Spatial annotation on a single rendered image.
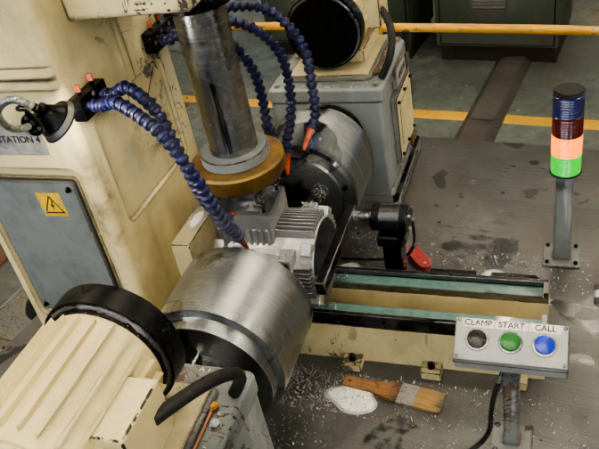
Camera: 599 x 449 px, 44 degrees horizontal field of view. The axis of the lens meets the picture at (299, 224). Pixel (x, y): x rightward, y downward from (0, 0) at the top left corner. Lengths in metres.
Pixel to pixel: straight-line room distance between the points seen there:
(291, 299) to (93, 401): 0.48
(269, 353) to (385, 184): 0.79
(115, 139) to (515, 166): 1.12
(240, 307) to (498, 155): 1.13
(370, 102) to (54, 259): 0.79
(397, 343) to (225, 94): 0.59
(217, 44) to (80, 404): 0.64
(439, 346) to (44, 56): 0.87
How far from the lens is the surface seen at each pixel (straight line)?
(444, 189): 1.98
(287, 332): 1.22
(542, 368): 1.17
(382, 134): 1.78
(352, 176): 1.55
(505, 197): 1.94
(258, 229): 1.40
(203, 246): 1.40
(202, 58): 1.25
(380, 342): 1.48
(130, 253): 1.41
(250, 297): 1.20
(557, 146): 1.56
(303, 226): 1.39
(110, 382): 0.88
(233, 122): 1.30
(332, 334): 1.50
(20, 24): 1.22
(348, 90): 1.74
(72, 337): 0.91
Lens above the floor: 1.91
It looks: 35 degrees down
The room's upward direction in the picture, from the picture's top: 12 degrees counter-clockwise
